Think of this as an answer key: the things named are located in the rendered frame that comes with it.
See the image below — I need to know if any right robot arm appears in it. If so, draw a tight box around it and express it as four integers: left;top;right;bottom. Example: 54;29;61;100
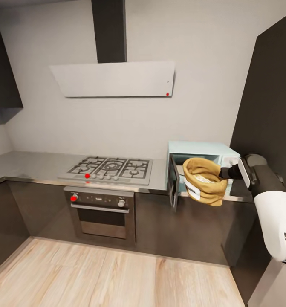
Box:
219;152;286;264

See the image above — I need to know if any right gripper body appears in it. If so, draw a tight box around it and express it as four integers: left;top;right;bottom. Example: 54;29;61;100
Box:
220;165;243;180

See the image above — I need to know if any microwave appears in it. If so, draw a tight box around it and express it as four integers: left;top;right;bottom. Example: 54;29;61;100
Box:
166;141;240;212

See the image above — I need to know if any popcorn bag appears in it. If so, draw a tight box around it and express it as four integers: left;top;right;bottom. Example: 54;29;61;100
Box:
183;157;228;206

